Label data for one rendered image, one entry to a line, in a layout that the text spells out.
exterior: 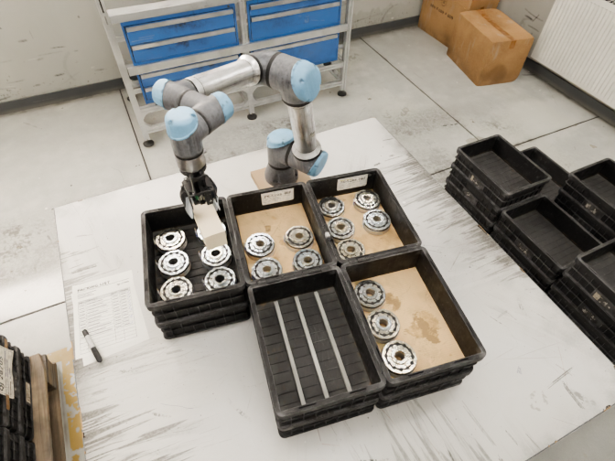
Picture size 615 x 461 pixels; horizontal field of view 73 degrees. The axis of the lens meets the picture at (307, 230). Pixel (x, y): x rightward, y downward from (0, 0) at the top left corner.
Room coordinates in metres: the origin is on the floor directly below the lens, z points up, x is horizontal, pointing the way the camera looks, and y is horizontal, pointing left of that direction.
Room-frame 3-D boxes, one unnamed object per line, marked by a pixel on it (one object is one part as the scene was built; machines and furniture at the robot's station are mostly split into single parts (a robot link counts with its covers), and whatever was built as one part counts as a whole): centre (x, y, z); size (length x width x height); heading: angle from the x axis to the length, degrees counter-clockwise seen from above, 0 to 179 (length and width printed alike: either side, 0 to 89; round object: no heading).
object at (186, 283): (0.70, 0.42, 0.86); 0.10 x 0.10 x 0.01
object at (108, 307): (0.69, 0.70, 0.70); 0.33 x 0.23 x 0.01; 27
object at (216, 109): (0.92, 0.27, 1.38); 0.11 x 0.11 x 0.08; 59
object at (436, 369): (0.62, -0.31, 0.92); 0.40 x 0.30 x 0.02; 17
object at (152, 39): (2.68, 0.83, 0.60); 0.72 x 0.03 x 0.56; 117
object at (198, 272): (0.82, 0.39, 0.87); 0.40 x 0.30 x 0.11; 17
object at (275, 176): (1.39, 0.12, 0.78); 0.15 x 0.15 x 0.10
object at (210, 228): (0.84, 0.32, 1.07); 0.24 x 0.06 x 0.06; 27
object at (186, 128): (0.83, 0.31, 1.39); 0.09 x 0.08 x 0.11; 149
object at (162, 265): (0.81, 0.45, 0.86); 0.10 x 0.10 x 0.01
